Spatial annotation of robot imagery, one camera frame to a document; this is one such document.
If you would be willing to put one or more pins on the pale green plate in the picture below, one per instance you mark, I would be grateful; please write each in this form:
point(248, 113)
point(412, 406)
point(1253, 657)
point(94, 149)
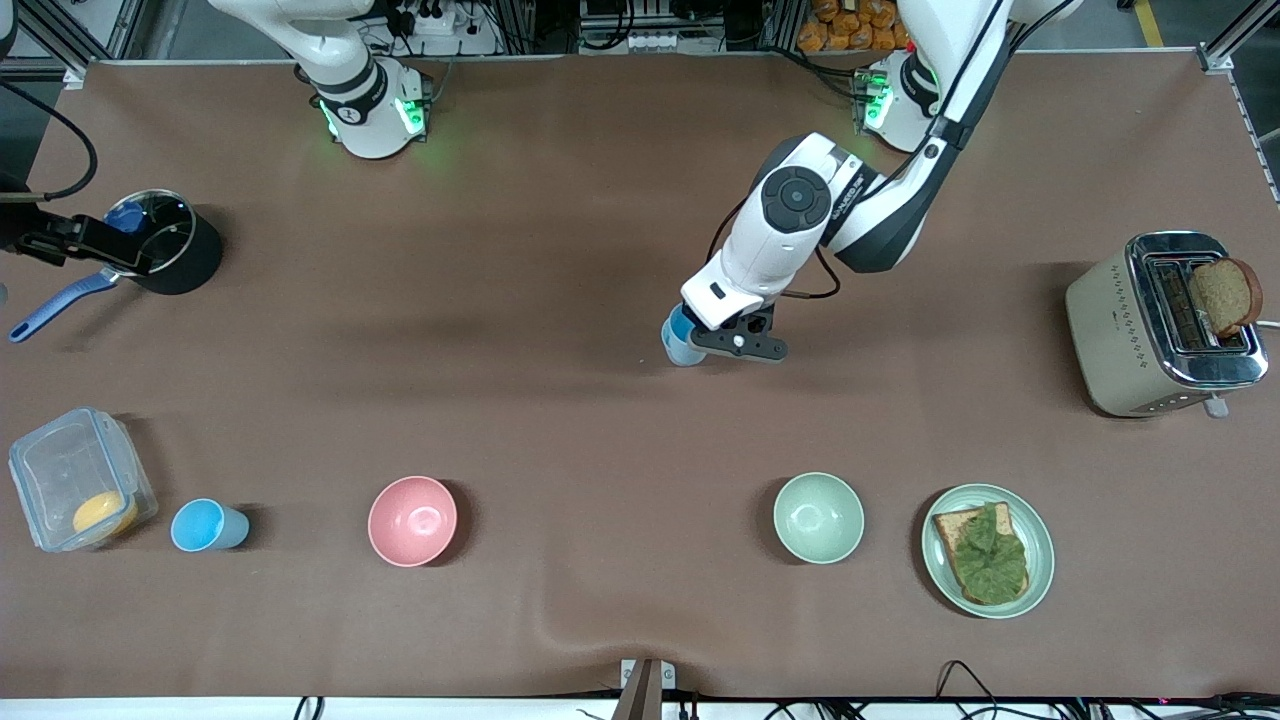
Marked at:
point(1040, 545)

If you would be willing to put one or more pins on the orange snack bags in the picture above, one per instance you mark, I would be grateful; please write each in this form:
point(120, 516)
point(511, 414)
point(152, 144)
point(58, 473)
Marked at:
point(850, 25)

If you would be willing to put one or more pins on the white power strip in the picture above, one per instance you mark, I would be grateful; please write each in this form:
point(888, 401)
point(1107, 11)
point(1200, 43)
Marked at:
point(432, 20)

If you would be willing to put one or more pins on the aluminium frame profile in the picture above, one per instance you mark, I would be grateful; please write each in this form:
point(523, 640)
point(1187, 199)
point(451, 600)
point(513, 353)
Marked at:
point(1216, 58)

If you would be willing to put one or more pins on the metal table bracket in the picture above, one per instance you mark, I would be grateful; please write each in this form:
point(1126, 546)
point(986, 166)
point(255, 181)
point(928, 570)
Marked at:
point(647, 690)

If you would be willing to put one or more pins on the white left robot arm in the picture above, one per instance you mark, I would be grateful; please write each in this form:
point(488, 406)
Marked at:
point(790, 200)

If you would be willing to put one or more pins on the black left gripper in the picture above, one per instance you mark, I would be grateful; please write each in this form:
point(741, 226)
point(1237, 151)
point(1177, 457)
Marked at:
point(762, 322)

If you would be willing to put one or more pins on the brown bread slice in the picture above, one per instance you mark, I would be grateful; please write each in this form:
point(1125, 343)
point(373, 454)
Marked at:
point(948, 530)

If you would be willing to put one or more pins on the brown toast slice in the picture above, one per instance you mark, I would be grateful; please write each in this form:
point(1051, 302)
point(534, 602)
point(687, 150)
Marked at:
point(1225, 295)

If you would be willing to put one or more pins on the pale green bowl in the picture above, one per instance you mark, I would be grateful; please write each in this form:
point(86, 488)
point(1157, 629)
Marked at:
point(818, 517)

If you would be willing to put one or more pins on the green lettuce leaf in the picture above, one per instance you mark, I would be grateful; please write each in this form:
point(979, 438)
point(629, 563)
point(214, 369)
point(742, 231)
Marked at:
point(990, 560)

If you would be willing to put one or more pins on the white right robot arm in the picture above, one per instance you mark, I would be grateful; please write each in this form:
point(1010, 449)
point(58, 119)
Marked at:
point(362, 100)

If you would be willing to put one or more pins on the clear plastic food container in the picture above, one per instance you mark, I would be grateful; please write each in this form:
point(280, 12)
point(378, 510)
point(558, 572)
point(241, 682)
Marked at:
point(60, 470)

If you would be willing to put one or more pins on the beige chrome toaster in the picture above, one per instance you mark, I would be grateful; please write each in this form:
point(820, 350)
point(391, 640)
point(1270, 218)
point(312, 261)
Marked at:
point(1120, 330)

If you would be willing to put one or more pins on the glass lid blue knob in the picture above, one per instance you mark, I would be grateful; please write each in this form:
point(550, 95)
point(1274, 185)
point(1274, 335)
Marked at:
point(170, 225)

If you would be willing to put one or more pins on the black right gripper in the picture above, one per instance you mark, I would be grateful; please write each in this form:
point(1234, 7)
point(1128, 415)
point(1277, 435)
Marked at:
point(28, 244)

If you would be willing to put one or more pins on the pink bowl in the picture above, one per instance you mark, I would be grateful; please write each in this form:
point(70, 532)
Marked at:
point(412, 520)

